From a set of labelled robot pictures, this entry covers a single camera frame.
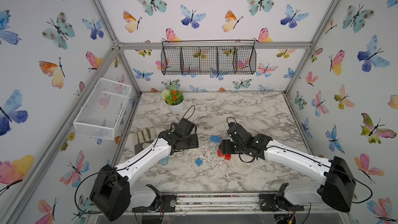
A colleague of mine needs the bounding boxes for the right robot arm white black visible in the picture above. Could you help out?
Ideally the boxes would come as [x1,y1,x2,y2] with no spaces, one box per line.
[219,122,357,213]

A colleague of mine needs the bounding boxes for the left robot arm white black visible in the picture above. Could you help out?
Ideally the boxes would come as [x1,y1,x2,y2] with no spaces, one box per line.
[89,118,199,222]

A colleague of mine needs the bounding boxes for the light blue long lego brick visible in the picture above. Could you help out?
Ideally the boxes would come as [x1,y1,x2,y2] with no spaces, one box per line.
[209,135,222,144]

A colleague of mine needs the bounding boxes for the small blue lego brick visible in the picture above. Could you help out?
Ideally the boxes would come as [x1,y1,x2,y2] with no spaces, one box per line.
[195,158,203,167]

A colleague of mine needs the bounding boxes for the light blue plastic plate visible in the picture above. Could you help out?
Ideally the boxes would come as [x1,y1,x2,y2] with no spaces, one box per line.
[161,156,169,166]

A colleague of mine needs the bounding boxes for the white pot artificial plant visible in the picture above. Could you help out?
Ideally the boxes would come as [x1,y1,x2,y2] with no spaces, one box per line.
[161,89,184,114]

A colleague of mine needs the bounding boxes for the beige green work glove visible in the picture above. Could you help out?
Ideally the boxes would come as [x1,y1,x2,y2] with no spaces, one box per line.
[133,128,157,154]

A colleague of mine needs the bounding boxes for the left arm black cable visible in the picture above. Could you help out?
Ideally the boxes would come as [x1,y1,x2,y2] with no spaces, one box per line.
[180,105,196,122]

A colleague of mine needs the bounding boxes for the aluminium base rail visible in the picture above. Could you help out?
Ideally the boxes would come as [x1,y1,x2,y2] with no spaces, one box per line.
[133,191,338,215]

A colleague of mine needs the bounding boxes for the black wire wall basket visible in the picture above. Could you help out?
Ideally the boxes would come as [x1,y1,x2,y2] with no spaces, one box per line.
[158,40,257,76]

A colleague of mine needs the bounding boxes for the white mesh wall basket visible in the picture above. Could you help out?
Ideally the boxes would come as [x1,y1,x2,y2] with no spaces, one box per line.
[73,78,132,140]

